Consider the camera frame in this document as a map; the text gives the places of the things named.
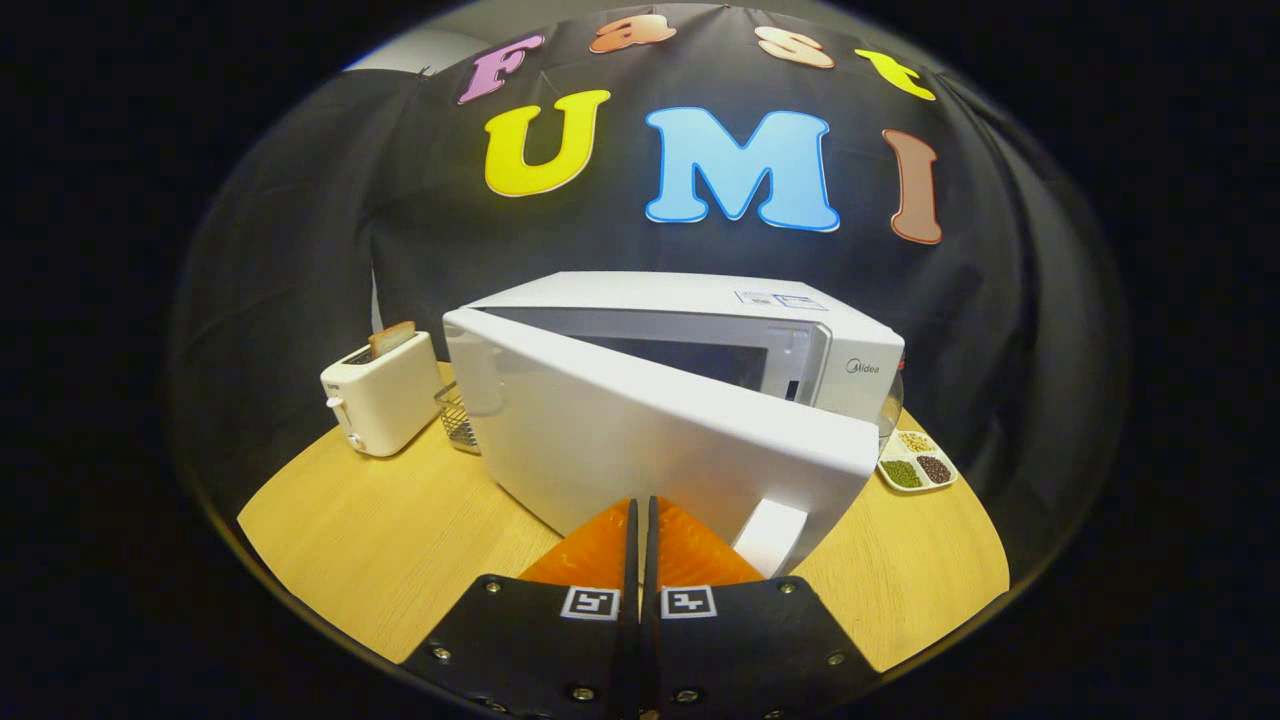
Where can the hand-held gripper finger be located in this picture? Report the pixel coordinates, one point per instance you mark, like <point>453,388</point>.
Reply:
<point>630,650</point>
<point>652,650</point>

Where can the white microwave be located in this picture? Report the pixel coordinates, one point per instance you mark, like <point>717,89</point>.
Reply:
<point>650,440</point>

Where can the white divided dish of beans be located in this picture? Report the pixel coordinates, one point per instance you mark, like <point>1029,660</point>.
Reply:
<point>915,465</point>

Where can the white toaster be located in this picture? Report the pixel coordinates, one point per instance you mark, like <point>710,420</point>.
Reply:
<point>385,400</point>

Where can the toast slice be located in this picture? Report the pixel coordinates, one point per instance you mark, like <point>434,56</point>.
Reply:
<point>392,338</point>

